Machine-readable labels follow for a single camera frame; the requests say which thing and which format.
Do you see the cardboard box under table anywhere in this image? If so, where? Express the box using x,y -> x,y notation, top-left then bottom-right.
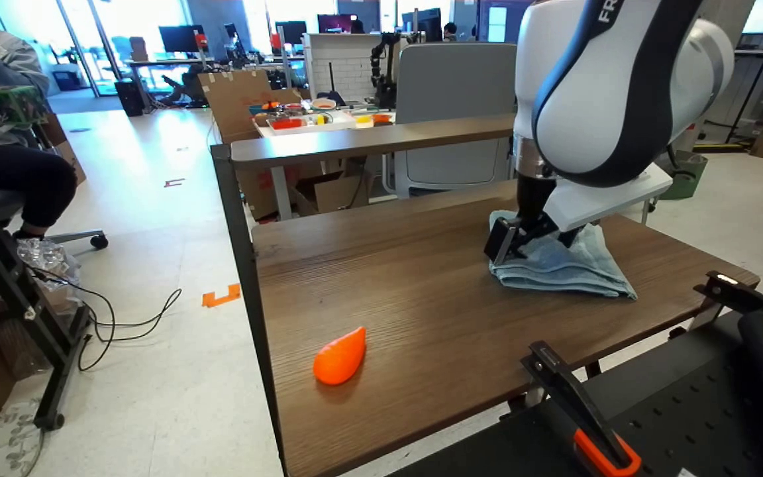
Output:
239,168 -> 370,222

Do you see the dark computer monitor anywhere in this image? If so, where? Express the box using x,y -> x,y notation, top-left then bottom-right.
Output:
401,8 -> 444,45
274,20 -> 309,48
157,25 -> 209,57
316,12 -> 365,38

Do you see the wooden side table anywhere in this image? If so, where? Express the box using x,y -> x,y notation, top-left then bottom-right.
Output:
227,111 -> 520,222

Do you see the black clamp with orange handle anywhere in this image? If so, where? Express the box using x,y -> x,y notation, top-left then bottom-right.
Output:
520,339 -> 643,477

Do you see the black desk device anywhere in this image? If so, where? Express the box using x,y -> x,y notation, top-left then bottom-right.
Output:
368,32 -> 403,111

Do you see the green bin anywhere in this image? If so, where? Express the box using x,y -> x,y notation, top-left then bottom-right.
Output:
662,146 -> 711,203

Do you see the light blue towel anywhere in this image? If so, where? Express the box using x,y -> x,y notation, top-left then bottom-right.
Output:
487,210 -> 638,302

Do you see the seated person in dark trousers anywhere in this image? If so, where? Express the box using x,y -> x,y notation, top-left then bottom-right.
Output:
0,12 -> 79,241

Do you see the tray of colourful items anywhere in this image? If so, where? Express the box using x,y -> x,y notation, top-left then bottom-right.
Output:
250,99 -> 395,135

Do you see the orange plastic teardrop object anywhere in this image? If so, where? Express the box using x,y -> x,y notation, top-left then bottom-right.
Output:
309,324 -> 368,389

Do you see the white shoe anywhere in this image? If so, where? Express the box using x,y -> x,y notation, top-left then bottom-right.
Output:
13,236 -> 79,281

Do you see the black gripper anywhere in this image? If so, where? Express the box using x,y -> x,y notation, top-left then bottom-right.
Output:
512,172 -> 580,265

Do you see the brown cardboard sheet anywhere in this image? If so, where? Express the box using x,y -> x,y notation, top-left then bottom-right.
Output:
198,69 -> 305,146

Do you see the office chair base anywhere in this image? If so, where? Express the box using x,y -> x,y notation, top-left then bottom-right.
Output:
0,189 -> 111,256

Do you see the black perforated base board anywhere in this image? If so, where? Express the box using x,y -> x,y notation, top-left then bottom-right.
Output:
390,307 -> 763,477

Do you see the white board panel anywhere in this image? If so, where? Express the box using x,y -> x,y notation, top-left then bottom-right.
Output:
305,32 -> 384,101

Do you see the black floor cable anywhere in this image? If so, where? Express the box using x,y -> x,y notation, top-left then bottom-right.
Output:
33,263 -> 185,373

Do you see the black metal stand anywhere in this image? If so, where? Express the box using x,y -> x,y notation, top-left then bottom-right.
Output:
0,195 -> 97,433

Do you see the black slanted pole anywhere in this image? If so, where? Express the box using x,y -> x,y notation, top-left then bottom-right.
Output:
725,0 -> 763,150

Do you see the black table clamp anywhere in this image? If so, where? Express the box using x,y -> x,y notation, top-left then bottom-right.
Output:
695,267 -> 763,314

